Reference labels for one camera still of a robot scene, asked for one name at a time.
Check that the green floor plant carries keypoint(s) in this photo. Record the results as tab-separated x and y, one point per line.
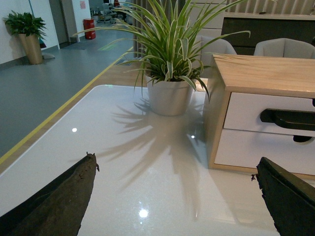
25	23

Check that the grey armchair right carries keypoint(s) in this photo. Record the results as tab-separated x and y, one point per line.
285	48

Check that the tall gold planter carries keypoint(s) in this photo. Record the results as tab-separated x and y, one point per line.
32	48

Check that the white drawer black handle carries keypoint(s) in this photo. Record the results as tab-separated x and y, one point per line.
268	114

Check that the grey armchair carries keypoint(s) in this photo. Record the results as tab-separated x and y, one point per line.
285	48
210	46

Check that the wooden drawer cabinet frame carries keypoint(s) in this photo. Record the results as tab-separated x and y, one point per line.
254	75

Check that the white plastic plant pot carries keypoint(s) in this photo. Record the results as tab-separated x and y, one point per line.
168	98

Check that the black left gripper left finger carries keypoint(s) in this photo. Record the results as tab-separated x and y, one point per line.
58	208

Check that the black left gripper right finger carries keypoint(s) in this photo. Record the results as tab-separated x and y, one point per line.
289	200

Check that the red bin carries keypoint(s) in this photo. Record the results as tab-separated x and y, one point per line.
89	24

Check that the dark reception counter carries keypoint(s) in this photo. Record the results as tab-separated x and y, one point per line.
247	32

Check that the striped spider plant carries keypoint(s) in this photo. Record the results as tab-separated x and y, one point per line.
166	33

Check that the grey armchair left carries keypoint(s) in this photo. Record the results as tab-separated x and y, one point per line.
210	46

